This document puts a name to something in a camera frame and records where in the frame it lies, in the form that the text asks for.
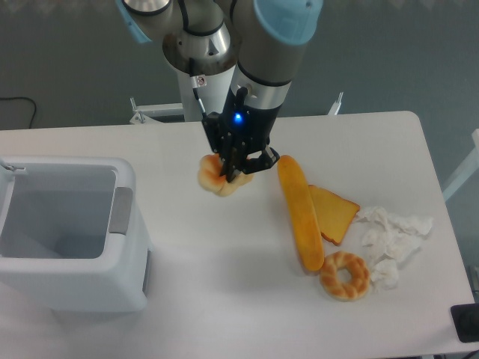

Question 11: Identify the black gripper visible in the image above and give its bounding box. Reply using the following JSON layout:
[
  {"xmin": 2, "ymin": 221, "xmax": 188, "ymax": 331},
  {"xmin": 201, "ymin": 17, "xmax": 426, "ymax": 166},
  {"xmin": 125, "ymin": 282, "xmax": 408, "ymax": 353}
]
[{"xmin": 202, "ymin": 87, "xmax": 280, "ymax": 182}]

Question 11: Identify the twisted round bread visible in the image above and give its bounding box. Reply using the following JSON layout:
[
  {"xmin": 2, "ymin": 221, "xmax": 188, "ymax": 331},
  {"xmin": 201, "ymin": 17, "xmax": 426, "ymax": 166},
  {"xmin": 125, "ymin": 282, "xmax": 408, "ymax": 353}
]
[{"xmin": 198, "ymin": 154, "xmax": 254, "ymax": 197}]

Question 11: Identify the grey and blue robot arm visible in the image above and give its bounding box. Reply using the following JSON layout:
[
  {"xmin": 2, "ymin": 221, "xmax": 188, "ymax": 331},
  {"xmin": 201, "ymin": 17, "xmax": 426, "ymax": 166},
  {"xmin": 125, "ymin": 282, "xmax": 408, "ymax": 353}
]
[{"xmin": 117, "ymin": 1, "xmax": 323, "ymax": 182}]

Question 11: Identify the white plastic trash can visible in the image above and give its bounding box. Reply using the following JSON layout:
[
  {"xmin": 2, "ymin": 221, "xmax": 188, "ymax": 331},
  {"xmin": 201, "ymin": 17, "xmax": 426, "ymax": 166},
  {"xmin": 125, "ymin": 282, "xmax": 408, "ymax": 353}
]
[{"xmin": 1, "ymin": 156, "xmax": 153, "ymax": 313}]

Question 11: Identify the long orange baguette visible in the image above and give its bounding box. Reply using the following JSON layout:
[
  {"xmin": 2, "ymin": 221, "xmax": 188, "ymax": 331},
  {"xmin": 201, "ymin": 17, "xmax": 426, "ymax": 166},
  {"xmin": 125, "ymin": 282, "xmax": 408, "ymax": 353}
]
[{"xmin": 278, "ymin": 155, "xmax": 325, "ymax": 272}]

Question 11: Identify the orange toast slice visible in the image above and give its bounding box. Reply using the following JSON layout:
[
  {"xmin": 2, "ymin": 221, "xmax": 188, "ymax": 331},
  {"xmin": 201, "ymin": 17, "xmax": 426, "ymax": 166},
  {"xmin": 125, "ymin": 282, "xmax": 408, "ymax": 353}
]
[{"xmin": 308, "ymin": 185, "xmax": 361, "ymax": 246}]

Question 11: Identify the crumpled white tissue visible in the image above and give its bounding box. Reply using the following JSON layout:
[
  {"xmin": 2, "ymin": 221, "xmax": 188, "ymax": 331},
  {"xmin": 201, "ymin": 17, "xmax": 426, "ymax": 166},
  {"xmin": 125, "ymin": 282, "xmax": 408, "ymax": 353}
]
[{"xmin": 353, "ymin": 206, "xmax": 434, "ymax": 292}]

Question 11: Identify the black device at edge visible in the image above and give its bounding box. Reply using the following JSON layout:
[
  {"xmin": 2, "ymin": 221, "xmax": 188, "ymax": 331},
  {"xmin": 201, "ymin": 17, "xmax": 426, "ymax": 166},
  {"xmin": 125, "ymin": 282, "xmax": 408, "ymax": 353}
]
[{"xmin": 450, "ymin": 303, "xmax": 479, "ymax": 343}]

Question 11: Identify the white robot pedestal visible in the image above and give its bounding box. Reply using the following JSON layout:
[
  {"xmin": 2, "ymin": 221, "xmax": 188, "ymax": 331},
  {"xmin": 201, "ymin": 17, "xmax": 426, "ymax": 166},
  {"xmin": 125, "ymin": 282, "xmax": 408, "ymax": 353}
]
[{"xmin": 162, "ymin": 22, "xmax": 240, "ymax": 122}]

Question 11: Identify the white metal base frame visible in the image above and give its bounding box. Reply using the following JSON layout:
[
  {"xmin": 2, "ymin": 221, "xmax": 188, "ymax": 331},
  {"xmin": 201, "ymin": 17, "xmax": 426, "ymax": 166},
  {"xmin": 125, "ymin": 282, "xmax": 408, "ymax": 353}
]
[{"xmin": 129, "ymin": 91, "xmax": 345, "ymax": 125}]

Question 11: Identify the braided ring bread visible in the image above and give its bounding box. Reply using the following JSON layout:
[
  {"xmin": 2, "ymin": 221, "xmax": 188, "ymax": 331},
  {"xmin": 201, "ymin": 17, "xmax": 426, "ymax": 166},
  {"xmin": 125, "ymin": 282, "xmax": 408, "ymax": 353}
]
[{"xmin": 320, "ymin": 251, "xmax": 370, "ymax": 301}]

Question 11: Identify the white frame at right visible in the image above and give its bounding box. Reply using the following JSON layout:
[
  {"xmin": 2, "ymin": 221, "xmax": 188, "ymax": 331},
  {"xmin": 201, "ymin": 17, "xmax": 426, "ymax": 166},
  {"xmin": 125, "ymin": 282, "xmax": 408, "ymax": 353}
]
[{"xmin": 442, "ymin": 129, "xmax": 478, "ymax": 202}]

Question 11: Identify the black floor cable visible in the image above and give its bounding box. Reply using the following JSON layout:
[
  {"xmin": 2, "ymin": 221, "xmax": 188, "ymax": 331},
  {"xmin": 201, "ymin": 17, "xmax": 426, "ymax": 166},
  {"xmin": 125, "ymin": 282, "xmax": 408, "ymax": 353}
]
[{"xmin": 0, "ymin": 96, "xmax": 38, "ymax": 129}]

